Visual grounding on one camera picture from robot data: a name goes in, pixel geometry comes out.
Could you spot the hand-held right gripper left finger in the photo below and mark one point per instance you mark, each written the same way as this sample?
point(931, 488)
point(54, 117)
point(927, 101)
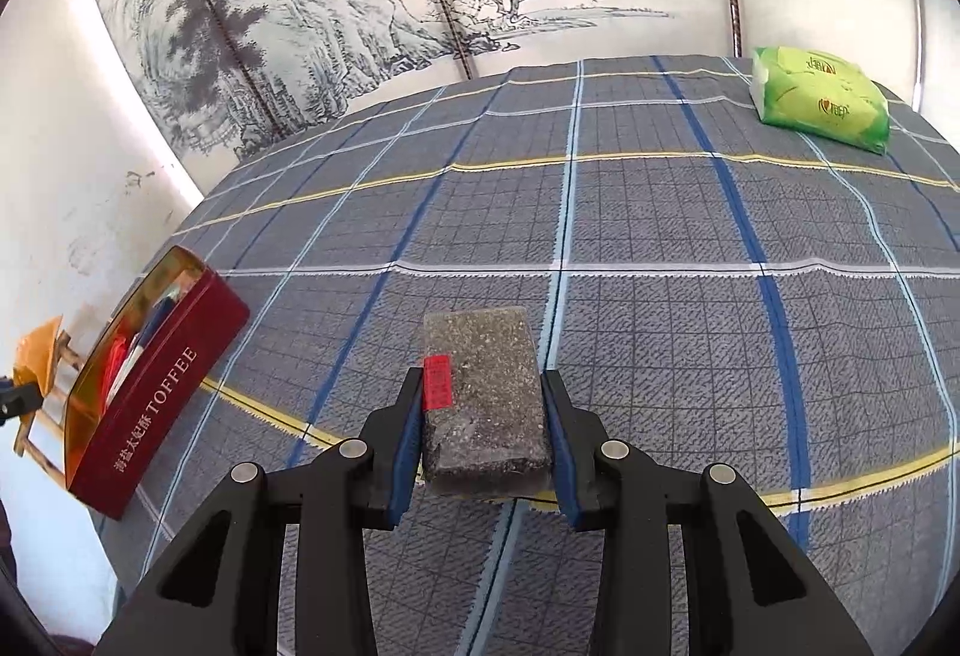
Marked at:
point(409, 450)

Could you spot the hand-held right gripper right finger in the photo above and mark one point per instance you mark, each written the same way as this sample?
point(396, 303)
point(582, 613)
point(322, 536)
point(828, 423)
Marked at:
point(564, 457)

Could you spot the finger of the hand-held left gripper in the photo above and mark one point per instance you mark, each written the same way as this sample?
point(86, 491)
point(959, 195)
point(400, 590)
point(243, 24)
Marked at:
point(16, 399)

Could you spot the dark sesame bar red label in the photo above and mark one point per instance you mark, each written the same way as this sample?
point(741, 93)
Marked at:
point(487, 401)

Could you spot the red snack packet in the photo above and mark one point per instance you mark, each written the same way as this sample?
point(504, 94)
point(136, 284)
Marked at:
point(118, 360)

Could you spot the red tin box gold inside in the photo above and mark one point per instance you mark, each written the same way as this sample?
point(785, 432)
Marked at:
point(150, 416)

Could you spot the navy and white snack packet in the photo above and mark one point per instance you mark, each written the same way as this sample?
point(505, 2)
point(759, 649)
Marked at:
point(152, 320)

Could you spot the wooden chair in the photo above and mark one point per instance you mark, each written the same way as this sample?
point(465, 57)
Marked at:
point(52, 423)

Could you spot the orange plastic sheet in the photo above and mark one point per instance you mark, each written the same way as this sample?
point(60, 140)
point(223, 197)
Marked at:
point(41, 352)

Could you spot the grey plaid tablecloth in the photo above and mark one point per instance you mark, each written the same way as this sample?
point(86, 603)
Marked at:
point(675, 213)

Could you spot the green tissue pack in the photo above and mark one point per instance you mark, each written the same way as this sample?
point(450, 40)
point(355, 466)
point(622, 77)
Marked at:
point(821, 93)

